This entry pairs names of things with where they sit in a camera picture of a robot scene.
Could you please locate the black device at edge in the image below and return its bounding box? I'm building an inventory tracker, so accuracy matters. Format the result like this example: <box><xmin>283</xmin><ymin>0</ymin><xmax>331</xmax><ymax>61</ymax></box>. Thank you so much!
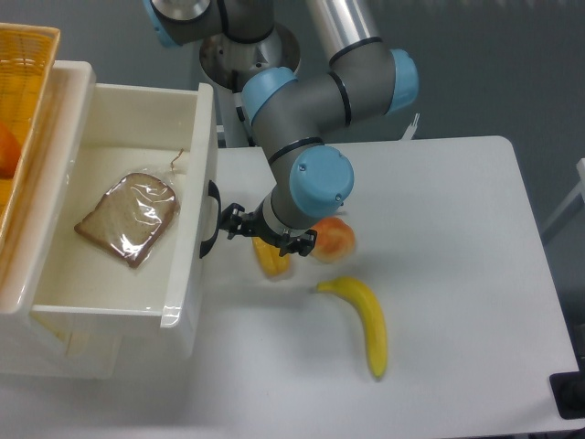
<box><xmin>549</xmin><ymin>371</ymin><xmax>584</xmax><ymax>420</ymax></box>

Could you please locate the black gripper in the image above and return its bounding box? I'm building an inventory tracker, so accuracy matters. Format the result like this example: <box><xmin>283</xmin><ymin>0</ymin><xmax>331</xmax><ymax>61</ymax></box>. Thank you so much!
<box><xmin>218</xmin><ymin>198</ymin><xmax>317</xmax><ymax>257</ymax></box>

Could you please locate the white frame at right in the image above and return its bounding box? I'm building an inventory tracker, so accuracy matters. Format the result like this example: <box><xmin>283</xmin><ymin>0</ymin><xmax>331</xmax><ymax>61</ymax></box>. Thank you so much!
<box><xmin>540</xmin><ymin>158</ymin><xmax>584</xmax><ymax>245</ymax></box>

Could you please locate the round bread bun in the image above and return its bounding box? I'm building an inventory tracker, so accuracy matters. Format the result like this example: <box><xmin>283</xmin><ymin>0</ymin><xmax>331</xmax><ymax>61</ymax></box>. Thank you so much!
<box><xmin>310</xmin><ymin>217</ymin><xmax>356</xmax><ymax>263</ymax></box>

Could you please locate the white drawer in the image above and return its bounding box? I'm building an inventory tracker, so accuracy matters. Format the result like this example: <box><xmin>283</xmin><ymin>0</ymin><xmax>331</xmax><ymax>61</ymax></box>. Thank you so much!
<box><xmin>32</xmin><ymin>84</ymin><xmax>218</xmax><ymax>357</ymax></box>

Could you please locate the orange fruit in basket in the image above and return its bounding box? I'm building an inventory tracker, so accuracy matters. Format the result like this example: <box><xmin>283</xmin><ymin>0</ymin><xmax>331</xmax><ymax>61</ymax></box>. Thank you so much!
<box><xmin>0</xmin><ymin>123</ymin><xmax>21</xmax><ymax>179</ymax></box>

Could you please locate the yellow bell pepper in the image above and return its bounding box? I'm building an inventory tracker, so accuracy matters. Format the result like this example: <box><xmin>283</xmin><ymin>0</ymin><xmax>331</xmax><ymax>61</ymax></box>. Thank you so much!
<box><xmin>251</xmin><ymin>237</ymin><xmax>291</xmax><ymax>277</ymax></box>

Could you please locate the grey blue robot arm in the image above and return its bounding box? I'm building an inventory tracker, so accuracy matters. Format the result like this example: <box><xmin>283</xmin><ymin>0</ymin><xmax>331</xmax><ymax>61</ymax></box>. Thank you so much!
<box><xmin>144</xmin><ymin>1</ymin><xmax>419</xmax><ymax>255</ymax></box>

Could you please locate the yellow banana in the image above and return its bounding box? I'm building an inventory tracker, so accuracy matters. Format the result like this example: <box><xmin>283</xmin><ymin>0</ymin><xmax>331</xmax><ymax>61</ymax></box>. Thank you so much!
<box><xmin>316</xmin><ymin>276</ymin><xmax>388</xmax><ymax>380</ymax></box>

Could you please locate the white table bracket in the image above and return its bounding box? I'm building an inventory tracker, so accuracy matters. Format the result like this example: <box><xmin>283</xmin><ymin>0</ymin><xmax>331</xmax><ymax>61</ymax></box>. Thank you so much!
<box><xmin>401</xmin><ymin>112</ymin><xmax>420</xmax><ymax>141</ymax></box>

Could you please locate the white drawer cabinet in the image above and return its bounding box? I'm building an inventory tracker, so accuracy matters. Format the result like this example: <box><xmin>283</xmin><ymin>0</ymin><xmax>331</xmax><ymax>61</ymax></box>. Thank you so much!
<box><xmin>1</xmin><ymin>60</ymin><xmax>121</xmax><ymax>379</ymax></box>

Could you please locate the yellow wicker basket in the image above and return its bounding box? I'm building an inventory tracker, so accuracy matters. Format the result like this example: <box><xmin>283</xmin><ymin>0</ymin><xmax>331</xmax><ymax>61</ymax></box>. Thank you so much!
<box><xmin>1</xmin><ymin>23</ymin><xmax>61</xmax><ymax>242</ymax></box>

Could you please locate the bagged bread slice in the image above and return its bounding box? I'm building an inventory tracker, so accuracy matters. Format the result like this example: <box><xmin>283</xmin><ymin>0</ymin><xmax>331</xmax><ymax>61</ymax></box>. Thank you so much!
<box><xmin>72</xmin><ymin>146</ymin><xmax>186</xmax><ymax>269</ymax></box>

